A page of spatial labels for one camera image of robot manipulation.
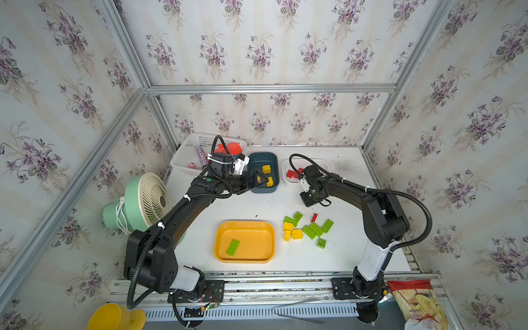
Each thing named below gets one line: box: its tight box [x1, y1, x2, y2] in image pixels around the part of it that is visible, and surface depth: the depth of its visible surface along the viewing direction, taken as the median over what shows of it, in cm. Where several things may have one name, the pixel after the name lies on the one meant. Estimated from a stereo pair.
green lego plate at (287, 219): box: [283, 215, 300, 228], surface depth 92 cm
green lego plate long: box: [301, 224, 318, 240], surface depth 89 cm
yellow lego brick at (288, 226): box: [283, 221, 294, 232], surface depth 90 cm
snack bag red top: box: [387, 279, 449, 330], surface depth 67 cm
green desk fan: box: [101, 172, 172, 234], surface depth 69 cm
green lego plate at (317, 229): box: [308, 222, 325, 238], surface depth 89 cm
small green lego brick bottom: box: [316, 237, 327, 249], surface depth 86 cm
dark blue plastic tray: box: [247, 151, 280, 194], surface depth 110 cm
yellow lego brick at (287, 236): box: [283, 230, 291, 242], surface depth 86 cm
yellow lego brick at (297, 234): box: [291, 228, 304, 240], surface depth 88 cm
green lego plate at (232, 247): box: [226, 239, 240, 257], surface depth 84 cm
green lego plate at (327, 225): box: [320, 217, 335, 234], surface depth 92 cm
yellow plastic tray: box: [213, 220, 277, 264], surface depth 86 cm
